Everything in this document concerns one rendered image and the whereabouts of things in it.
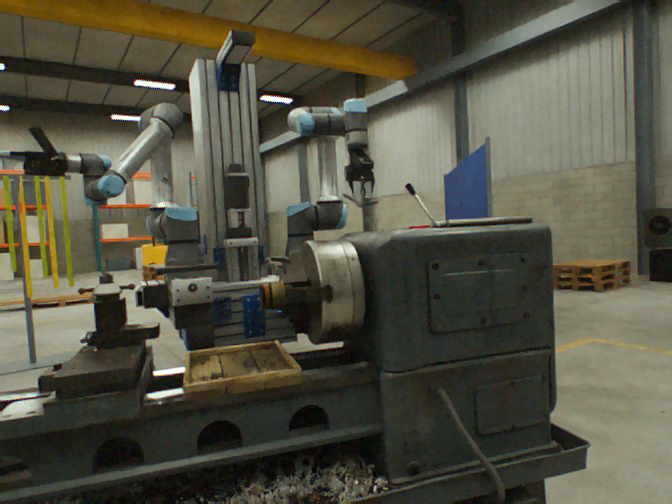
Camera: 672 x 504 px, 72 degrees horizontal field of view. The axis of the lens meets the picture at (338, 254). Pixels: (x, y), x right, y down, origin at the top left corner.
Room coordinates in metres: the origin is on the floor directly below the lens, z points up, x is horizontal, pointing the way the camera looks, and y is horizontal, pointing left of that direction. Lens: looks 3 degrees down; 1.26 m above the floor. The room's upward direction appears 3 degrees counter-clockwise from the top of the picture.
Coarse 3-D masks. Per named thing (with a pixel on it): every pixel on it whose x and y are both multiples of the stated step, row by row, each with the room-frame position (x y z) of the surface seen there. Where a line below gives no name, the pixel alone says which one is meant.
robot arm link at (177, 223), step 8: (168, 208) 1.80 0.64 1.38; (176, 208) 1.79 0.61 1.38; (184, 208) 1.80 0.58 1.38; (192, 208) 1.84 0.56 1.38; (168, 216) 1.79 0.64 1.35; (176, 216) 1.78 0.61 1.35; (184, 216) 1.79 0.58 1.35; (192, 216) 1.81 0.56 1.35; (160, 224) 1.84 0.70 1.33; (168, 224) 1.79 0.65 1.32; (176, 224) 1.78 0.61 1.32; (184, 224) 1.79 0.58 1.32; (192, 224) 1.81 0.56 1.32; (168, 232) 1.80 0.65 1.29; (176, 232) 1.78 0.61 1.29; (184, 232) 1.79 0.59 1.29; (192, 232) 1.81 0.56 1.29; (168, 240) 1.80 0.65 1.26; (176, 240) 1.78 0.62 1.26
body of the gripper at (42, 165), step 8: (32, 152) 1.57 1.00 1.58; (40, 152) 1.59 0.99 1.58; (32, 160) 1.58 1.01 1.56; (40, 160) 1.60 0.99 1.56; (48, 160) 1.62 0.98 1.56; (56, 160) 1.64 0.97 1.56; (64, 160) 1.64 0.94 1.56; (24, 168) 1.61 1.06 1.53; (32, 168) 1.58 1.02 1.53; (40, 168) 1.60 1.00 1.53; (48, 168) 1.62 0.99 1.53; (56, 168) 1.64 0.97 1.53; (64, 168) 1.65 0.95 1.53; (64, 176) 1.66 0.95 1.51
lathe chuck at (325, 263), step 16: (304, 256) 1.43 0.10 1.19; (320, 256) 1.30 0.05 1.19; (336, 256) 1.31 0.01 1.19; (320, 272) 1.27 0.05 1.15; (336, 272) 1.28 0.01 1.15; (336, 288) 1.27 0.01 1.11; (352, 288) 1.28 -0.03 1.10; (320, 304) 1.27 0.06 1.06; (336, 304) 1.27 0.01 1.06; (352, 304) 1.28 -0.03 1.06; (320, 320) 1.28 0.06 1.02; (336, 320) 1.28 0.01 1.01; (352, 320) 1.30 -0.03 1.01; (320, 336) 1.30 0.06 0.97; (336, 336) 1.32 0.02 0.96
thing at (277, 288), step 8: (280, 280) 1.37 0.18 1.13; (264, 288) 1.34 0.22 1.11; (272, 288) 1.34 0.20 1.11; (280, 288) 1.34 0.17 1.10; (288, 288) 1.36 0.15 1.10; (264, 296) 1.33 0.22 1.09; (272, 296) 1.34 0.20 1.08; (280, 296) 1.34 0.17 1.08; (264, 304) 1.33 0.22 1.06; (272, 304) 1.34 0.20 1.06; (280, 304) 1.34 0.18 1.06; (288, 304) 1.37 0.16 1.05
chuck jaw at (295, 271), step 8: (288, 256) 1.46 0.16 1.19; (296, 256) 1.45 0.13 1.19; (288, 264) 1.47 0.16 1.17; (296, 264) 1.43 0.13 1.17; (304, 264) 1.44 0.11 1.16; (288, 272) 1.41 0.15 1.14; (296, 272) 1.41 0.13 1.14; (304, 272) 1.42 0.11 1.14; (288, 280) 1.39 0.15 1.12; (296, 280) 1.40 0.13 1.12; (304, 280) 1.40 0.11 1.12
